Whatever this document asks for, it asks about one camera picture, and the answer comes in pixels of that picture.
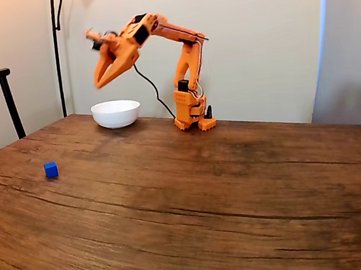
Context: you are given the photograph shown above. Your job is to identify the blue cube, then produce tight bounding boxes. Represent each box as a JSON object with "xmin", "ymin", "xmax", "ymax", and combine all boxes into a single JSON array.
[{"xmin": 43, "ymin": 161, "xmax": 60, "ymax": 180}]

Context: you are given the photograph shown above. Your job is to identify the white bowl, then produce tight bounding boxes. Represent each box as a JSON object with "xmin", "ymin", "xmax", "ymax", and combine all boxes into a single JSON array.
[{"xmin": 89, "ymin": 97, "xmax": 143, "ymax": 132}]

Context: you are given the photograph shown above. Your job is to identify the black floor lamp pole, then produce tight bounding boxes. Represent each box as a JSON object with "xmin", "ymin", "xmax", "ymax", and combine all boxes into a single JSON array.
[{"xmin": 49, "ymin": 0, "xmax": 79, "ymax": 118}]

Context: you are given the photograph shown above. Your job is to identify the light grey curtain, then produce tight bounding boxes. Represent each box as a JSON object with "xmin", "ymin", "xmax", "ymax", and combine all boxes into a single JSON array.
[{"xmin": 297, "ymin": 0, "xmax": 361, "ymax": 134}]

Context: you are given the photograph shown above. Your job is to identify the small gripper camera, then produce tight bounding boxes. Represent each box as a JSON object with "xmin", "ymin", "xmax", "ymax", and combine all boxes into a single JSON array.
[{"xmin": 84, "ymin": 25, "xmax": 120, "ymax": 54}]

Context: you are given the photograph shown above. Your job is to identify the black cable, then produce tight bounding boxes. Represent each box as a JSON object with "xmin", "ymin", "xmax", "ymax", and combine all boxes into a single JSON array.
[{"xmin": 133, "ymin": 59, "xmax": 178, "ymax": 124}]

